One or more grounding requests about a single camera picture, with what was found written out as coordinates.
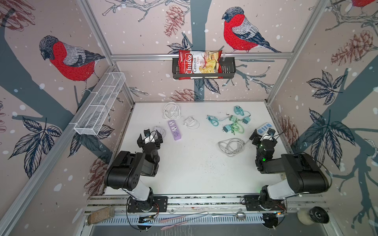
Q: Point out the black wall basket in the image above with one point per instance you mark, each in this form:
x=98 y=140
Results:
x=227 y=66

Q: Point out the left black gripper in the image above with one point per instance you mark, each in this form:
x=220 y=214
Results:
x=140 y=141

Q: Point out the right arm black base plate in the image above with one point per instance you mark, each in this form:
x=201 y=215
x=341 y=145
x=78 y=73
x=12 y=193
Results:
x=256 y=203

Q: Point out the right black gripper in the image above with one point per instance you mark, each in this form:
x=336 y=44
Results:
x=255 y=138

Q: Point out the white wire mesh basket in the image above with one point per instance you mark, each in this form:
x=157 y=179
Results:
x=96 y=113

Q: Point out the red Chuba cassava chips bag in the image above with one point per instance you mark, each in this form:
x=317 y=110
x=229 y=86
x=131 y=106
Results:
x=198 y=62

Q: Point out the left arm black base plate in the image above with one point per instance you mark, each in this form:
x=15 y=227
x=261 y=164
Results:
x=155 y=204

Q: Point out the metal spoon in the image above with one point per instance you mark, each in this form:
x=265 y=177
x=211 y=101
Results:
x=241 y=216

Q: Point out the white blue power strip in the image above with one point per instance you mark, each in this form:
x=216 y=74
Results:
x=264 y=128

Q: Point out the black white tape roll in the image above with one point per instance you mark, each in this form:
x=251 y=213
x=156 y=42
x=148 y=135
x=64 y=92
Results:
x=314 y=215

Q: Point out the pink chopsticks pair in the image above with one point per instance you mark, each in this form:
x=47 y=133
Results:
x=182 y=219

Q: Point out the small white plug adapter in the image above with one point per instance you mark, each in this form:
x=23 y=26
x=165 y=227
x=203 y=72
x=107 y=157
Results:
x=161 y=130

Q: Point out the purple power strip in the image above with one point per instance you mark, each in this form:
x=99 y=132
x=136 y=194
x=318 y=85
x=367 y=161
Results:
x=174 y=130

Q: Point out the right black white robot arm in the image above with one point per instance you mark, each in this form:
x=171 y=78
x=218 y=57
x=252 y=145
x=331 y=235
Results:
x=302 y=174

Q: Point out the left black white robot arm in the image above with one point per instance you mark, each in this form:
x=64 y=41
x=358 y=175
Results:
x=125 y=171

